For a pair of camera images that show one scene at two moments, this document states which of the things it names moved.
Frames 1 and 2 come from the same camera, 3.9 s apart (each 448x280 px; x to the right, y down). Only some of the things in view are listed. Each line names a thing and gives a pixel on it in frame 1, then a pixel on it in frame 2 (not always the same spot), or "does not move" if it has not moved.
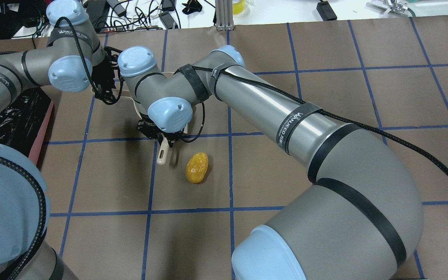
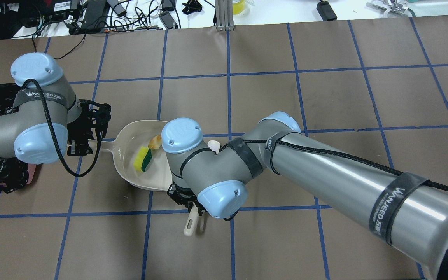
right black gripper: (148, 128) -> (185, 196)
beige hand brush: (163, 152) -> (193, 210)
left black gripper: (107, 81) -> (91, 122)
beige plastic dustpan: (124, 92) -> (158, 175)
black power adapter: (326, 12) does not move
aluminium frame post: (224, 10) does not move
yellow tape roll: (238, 7) does not move
